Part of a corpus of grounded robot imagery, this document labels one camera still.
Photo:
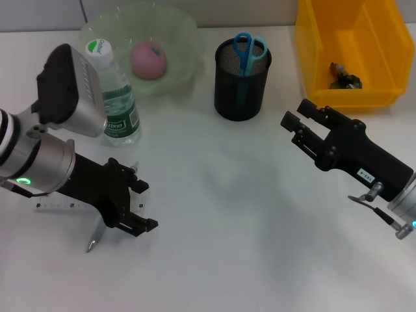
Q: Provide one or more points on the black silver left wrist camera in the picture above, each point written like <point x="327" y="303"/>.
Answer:
<point x="71" y="97"/>

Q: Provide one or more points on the clear green-label water bottle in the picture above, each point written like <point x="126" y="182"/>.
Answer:
<point x="120" y="110"/>

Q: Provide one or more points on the blue scissors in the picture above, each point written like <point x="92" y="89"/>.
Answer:
<point x="243" y="61"/>

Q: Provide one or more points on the green plastic wrapper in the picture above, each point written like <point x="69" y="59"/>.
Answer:
<point x="344" y="79"/>

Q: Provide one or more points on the black mesh pen holder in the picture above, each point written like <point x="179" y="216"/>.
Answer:
<point x="240" y="97"/>

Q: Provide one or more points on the green translucent fruit bowl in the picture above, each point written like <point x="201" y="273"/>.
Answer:
<point x="182" y="48"/>

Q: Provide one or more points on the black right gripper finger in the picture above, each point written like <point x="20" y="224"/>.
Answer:
<point x="289" y="121"/>
<point x="307" y="109"/>

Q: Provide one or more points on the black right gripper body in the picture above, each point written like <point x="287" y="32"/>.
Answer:
<point x="357" y="156"/>

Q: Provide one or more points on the white and silver left arm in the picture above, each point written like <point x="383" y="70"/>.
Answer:
<point x="39" y="159"/>

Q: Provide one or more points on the silver ballpoint pen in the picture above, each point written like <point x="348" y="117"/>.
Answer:
<point x="96" y="235"/>

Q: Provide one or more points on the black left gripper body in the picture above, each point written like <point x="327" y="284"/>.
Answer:
<point x="97" y="188"/>

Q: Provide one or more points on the clear plastic ruler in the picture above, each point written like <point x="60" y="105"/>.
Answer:
<point x="65" y="204"/>

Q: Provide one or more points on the yellow plastic bin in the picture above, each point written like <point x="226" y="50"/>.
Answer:
<point x="351" y="39"/>

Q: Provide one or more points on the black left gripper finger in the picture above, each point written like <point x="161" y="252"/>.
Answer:
<point x="151" y="225"/>
<point x="141" y="187"/>

